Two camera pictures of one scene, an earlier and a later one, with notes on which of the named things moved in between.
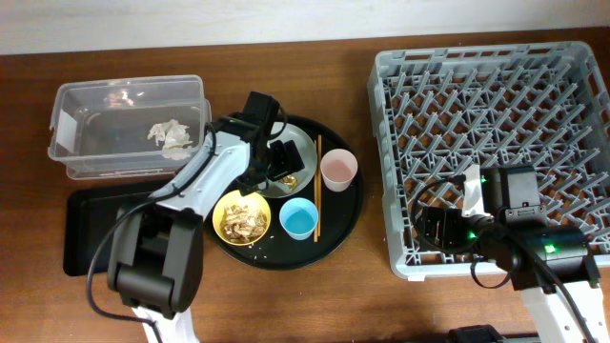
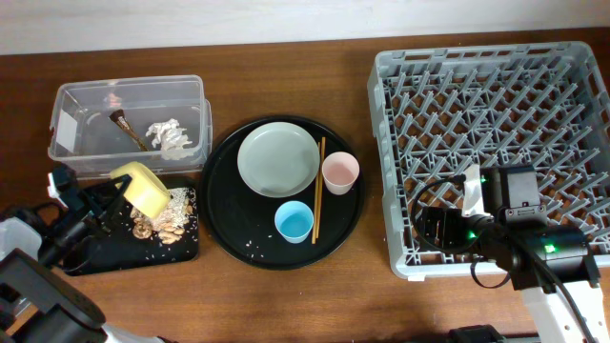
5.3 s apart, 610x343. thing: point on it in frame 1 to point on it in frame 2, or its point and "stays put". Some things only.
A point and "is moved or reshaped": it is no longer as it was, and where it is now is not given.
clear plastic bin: [122, 128] stays put
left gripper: [289, 164] to [94, 200]
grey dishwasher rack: [535, 105] stays put
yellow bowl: [241, 219] to [146, 191]
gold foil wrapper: [289, 180] to [118, 117]
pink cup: [338, 167] stays put
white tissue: [174, 136] stays put
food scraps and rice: [241, 224] is moved or reshaped
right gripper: [450, 218] stays put
